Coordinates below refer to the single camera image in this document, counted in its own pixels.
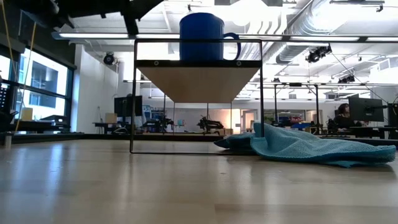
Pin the large black ceiling spotlight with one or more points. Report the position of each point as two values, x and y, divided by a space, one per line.
317 54

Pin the yellow container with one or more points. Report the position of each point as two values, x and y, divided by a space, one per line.
26 114

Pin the small black ceiling spotlight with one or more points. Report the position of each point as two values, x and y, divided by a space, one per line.
346 79

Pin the black ceiling camera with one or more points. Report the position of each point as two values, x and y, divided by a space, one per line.
109 58

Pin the black pole stand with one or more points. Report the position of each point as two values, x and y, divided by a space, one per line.
275 105

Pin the black-framed wooden shelf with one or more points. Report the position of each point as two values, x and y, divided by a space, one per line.
199 84

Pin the black window frame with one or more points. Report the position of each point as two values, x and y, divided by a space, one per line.
69 109

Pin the black monitor on arm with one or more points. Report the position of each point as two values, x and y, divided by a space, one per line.
365 109

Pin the silver metal post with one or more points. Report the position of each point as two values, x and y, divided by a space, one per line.
7 140

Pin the small background table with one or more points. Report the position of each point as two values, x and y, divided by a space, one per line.
101 125

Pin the teal microfibre cloth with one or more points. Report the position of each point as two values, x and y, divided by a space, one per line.
295 146

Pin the silver ventilation duct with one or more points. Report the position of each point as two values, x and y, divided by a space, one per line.
303 21

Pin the cardboard box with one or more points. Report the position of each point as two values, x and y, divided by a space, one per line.
111 118

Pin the person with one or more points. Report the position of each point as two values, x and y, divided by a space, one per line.
342 119

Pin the background black robot arm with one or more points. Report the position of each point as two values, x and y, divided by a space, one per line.
208 125
161 123

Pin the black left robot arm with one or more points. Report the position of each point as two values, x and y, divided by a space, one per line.
93 7

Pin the long ceiling light strip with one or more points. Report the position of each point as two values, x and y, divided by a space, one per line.
93 35

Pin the black perforated panel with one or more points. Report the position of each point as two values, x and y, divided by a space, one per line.
3 99

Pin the long black desk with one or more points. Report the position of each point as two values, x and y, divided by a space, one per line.
373 132

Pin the black monitor on stand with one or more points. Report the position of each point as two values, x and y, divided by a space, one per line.
127 105

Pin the black desk by window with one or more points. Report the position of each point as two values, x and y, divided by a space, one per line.
53 119

